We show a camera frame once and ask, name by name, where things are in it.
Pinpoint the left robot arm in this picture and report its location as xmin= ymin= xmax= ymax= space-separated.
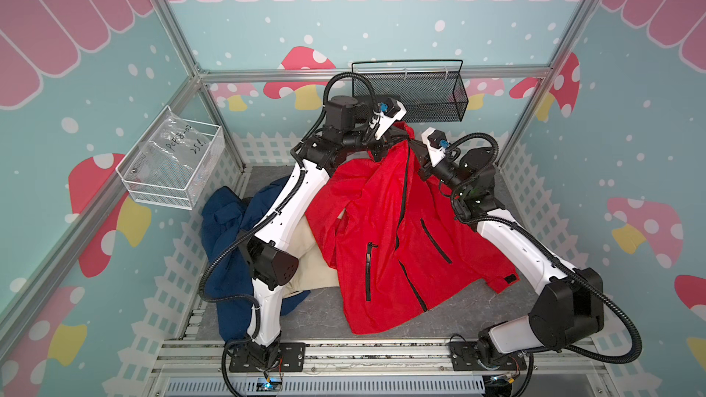
xmin=198 ymin=72 xmax=406 ymax=371

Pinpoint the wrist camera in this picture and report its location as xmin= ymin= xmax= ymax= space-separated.
xmin=371 ymin=97 xmax=407 ymax=140
xmin=421 ymin=127 xmax=450 ymax=167

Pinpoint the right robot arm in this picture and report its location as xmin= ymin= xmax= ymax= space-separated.
xmin=410 ymin=130 xmax=643 ymax=369

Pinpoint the blue jacket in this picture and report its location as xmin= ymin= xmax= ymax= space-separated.
xmin=202 ymin=178 xmax=287 ymax=342

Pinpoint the clear wire wall basket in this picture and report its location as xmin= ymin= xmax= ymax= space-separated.
xmin=115 ymin=118 xmax=226 ymax=211

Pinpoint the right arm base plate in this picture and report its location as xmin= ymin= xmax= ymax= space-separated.
xmin=448 ymin=340 xmax=528 ymax=372

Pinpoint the red jacket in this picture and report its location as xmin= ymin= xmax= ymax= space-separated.
xmin=305 ymin=141 xmax=520 ymax=335

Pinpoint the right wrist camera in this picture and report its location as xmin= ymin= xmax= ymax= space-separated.
xmin=421 ymin=127 xmax=450 ymax=167

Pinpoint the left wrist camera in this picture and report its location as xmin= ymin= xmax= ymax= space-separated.
xmin=371 ymin=97 xmax=407 ymax=140

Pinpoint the black mesh wall basket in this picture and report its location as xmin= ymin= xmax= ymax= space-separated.
xmin=351 ymin=59 xmax=469 ymax=123

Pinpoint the clear plastic bag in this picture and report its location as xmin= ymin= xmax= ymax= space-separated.
xmin=137 ymin=107 xmax=222 ymax=200

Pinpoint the beige jacket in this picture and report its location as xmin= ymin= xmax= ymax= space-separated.
xmin=283 ymin=217 xmax=339 ymax=298

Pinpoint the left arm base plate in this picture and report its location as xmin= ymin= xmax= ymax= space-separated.
xmin=228 ymin=342 xmax=306 ymax=373

